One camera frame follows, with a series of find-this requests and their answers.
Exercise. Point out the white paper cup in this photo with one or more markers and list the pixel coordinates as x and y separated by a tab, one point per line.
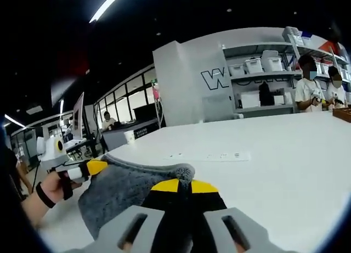
129	137

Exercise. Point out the grey quilted towel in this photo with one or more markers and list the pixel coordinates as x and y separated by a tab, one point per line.
118	187

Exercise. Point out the row of small storage bins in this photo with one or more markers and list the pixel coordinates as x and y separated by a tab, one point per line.
322	69

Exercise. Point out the white carton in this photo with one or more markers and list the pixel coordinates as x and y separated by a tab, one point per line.
250	99

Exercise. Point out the tall translucent storage box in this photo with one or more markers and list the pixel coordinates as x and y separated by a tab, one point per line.
292	36

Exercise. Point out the ceiling air conditioner cassette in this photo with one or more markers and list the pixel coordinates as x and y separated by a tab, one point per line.
34	109

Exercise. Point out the pink banner stand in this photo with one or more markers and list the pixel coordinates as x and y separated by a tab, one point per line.
156	92

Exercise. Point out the white laptop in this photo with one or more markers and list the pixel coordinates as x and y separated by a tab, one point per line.
78	118

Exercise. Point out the brown wooden tray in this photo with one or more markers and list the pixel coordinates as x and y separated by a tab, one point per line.
342	115

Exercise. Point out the black monitor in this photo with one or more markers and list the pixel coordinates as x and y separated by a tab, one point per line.
146	113

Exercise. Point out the black bag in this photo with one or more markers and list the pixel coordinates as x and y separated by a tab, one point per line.
266	95

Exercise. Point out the white lidded storage box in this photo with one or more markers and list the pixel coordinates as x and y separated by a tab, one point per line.
237	70
272	61
253	66

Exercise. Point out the white ceiling light strip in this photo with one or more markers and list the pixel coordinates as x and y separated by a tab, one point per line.
108	4
61	107
13	120

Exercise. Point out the black counter desk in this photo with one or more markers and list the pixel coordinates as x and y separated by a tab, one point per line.
118	139

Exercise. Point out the grey metal shelf rack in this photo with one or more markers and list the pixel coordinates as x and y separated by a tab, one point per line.
260	76

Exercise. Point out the grey wall cabinet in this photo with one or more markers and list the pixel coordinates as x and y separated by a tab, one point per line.
218	109

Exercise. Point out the person's left hand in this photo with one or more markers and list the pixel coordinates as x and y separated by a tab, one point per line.
53	187

